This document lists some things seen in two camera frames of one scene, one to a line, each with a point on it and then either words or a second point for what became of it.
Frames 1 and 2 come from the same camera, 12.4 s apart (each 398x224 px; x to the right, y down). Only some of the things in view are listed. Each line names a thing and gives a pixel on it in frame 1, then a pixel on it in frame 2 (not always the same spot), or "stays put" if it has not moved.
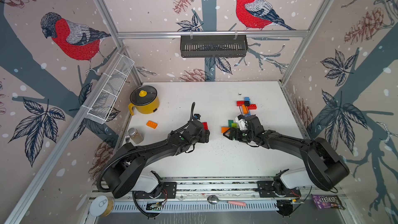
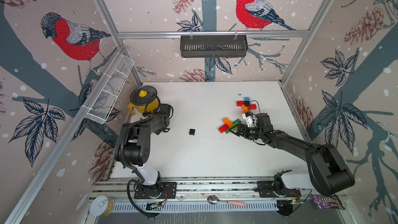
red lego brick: x=252 y=107 stays put
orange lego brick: x=223 y=129 -> x=227 y=121
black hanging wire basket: x=213 y=46 stays put
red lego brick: x=205 y=125 -> x=223 y=128
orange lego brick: x=245 y=109 stays put
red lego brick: x=239 y=103 stays put
